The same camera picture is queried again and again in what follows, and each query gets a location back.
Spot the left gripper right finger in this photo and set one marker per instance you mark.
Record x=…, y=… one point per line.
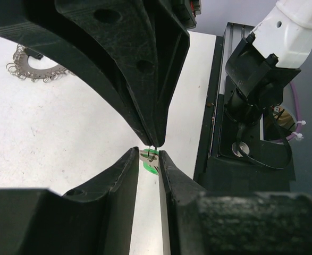
x=196, y=221

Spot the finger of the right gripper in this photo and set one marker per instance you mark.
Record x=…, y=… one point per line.
x=38, y=26
x=169, y=21

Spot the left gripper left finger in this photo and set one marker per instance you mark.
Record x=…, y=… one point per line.
x=94, y=218

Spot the green tag key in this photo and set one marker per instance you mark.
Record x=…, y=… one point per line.
x=150, y=160

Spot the metal disc with keyrings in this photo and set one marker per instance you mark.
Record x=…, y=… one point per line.
x=20, y=67

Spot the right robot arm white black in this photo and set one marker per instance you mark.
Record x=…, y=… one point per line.
x=132, y=52

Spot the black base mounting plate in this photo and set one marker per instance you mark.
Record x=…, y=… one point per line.
x=224, y=164

